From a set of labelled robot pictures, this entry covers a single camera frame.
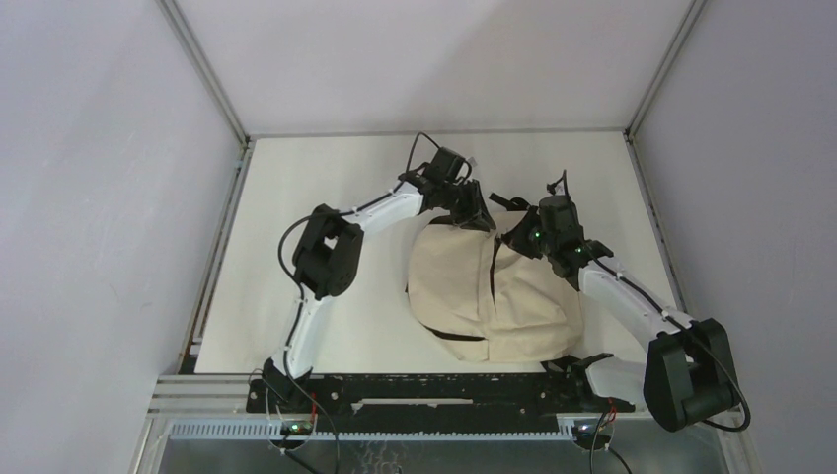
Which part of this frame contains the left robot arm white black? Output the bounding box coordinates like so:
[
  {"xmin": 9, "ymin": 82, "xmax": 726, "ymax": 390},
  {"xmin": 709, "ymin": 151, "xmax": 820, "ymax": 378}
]
[{"xmin": 263, "ymin": 147, "xmax": 495, "ymax": 412}]

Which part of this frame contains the white slotted cable duct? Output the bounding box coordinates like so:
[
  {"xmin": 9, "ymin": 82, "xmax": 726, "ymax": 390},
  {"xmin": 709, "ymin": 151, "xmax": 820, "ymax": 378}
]
[{"xmin": 168, "ymin": 419, "xmax": 575, "ymax": 441}]

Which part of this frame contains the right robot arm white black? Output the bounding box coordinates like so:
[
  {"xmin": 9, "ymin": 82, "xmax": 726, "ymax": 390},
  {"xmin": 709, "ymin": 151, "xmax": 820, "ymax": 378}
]
[{"xmin": 502, "ymin": 195, "xmax": 752, "ymax": 433}]

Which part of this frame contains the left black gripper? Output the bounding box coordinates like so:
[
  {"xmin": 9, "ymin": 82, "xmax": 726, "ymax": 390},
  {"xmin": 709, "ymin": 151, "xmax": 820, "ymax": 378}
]
[{"xmin": 440, "ymin": 180, "xmax": 496, "ymax": 234}]

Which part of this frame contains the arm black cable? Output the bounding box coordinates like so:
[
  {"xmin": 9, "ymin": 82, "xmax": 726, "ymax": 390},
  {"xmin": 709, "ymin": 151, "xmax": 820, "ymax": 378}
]
[
  {"xmin": 546, "ymin": 170, "xmax": 753, "ymax": 435},
  {"xmin": 274, "ymin": 131, "xmax": 443, "ymax": 474}
]

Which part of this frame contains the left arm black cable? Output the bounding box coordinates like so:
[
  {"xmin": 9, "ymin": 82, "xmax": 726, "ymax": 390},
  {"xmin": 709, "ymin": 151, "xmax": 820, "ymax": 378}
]
[{"xmin": 274, "ymin": 131, "xmax": 443, "ymax": 474}]

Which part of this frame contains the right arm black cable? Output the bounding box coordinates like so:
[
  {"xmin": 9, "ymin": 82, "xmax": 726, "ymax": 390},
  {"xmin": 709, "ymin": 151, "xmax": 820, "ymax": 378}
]
[{"xmin": 546, "ymin": 170, "xmax": 753, "ymax": 435}]

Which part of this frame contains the black mounting base rail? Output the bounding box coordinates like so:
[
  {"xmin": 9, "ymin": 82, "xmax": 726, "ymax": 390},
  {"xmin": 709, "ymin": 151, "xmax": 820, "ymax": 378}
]
[{"xmin": 245, "ymin": 372, "xmax": 636, "ymax": 433}]

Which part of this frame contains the beige canvas backpack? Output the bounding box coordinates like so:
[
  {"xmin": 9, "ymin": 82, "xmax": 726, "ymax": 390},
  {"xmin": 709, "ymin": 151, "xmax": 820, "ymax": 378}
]
[{"xmin": 406, "ymin": 197, "xmax": 584, "ymax": 363}]

